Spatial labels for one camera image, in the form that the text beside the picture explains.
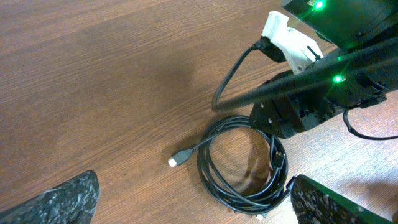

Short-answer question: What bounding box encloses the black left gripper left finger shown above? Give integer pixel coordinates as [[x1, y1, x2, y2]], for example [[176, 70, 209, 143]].
[[1, 170, 100, 224]]

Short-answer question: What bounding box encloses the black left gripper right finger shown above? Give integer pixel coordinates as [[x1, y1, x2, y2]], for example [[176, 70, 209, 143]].
[[289, 174, 392, 224]]

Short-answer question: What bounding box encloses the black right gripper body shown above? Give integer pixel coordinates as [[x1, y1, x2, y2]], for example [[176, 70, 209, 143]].
[[249, 82, 342, 139]]

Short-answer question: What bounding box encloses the black cable small plug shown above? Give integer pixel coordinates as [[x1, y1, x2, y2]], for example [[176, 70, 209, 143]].
[[201, 124, 286, 206]]

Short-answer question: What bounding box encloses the black cable white-tipped plug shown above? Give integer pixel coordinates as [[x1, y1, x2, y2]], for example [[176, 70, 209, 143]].
[[167, 115, 289, 215]]

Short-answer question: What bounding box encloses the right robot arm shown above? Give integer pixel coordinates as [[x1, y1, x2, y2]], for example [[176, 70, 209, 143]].
[[249, 1, 397, 139]]

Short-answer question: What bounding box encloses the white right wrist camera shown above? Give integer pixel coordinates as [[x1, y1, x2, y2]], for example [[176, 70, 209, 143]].
[[261, 11, 323, 75]]

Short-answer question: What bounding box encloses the right camera black cable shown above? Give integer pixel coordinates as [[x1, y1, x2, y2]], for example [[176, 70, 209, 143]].
[[210, 37, 398, 113]]

